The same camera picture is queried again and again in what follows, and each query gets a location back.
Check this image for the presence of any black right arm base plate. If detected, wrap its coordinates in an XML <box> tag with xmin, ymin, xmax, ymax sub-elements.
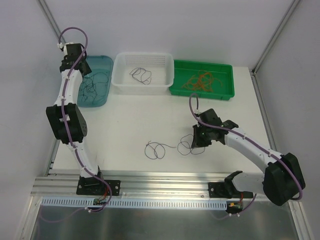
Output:
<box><xmin>208</xmin><ymin>182</ymin><xmax>254</xmax><ymax>199</ymax></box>

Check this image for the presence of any translucent blue plastic bin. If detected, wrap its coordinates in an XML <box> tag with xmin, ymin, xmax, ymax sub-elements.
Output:
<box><xmin>77</xmin><ymin>55</ymin><xmax>113</xmax><ymax>108</ymax></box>

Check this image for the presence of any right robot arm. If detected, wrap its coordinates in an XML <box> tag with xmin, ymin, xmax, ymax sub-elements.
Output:
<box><xmin>191</xmin><ymin>108</ymin><xmax>306</xmax><ymax>206</ymax></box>

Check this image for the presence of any slotted white cable duct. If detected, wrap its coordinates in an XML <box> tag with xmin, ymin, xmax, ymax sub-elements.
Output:
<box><xmin>41</xmin><ymin>197</ymin><xmax>227</xmax><ymax>211</ymax></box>

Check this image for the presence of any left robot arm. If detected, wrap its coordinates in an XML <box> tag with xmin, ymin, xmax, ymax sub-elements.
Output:
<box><xmin>45</xmin><ymin>42</ymin><xmax>105</xmax><ymax>195</ymax></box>

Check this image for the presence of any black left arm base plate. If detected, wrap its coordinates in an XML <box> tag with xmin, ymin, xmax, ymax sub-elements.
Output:
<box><xmin>76</xmin><ymin>177</ymin><xmax>121</xmax><ymax>196</ymax></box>

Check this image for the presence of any white perforated plastic basket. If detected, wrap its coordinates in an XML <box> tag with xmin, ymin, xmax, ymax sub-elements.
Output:
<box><xmin>111</xmin><ymin>52</ymin><xmax>175</xmax><ymax>96</ymax></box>

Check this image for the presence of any orange wire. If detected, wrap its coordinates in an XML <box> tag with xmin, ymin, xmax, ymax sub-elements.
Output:
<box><xmin>181</xmin><ymin>72</ymin><xmax>211</xmax><ymax>92</ymax></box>
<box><xmin>199</xmin><ymin>71</ymin><xmax>224</xmax><ymax>92</ymax></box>
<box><xmin>189</xmin><ymin>69</ymin><xmax>213</xmax><ymax>88</ymax></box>

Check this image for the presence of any thin purple wire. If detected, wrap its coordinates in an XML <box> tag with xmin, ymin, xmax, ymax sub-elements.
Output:
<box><xmin>129</xmin><ymin>66</ymin><xmax>152</xmax><ymax>85</ymax></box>

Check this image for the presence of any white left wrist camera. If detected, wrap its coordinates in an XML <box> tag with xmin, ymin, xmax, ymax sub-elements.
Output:
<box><xmin>57</xmin><ymin>42</ymin><xmax>69</xmax><ymax>56</ymax></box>

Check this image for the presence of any green plastic tray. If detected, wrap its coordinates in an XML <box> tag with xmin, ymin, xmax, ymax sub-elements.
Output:
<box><xmin>169</xmin><ymin>60</ymin><xmax>235</xmax><ymax>101</ymax></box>

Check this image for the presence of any aluminium mounting rail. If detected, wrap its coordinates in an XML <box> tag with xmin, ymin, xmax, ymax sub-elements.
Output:
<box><xmin>32</xmin><ymin>169</ymin><xmax>276</xmax><ymax>201</ymax></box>

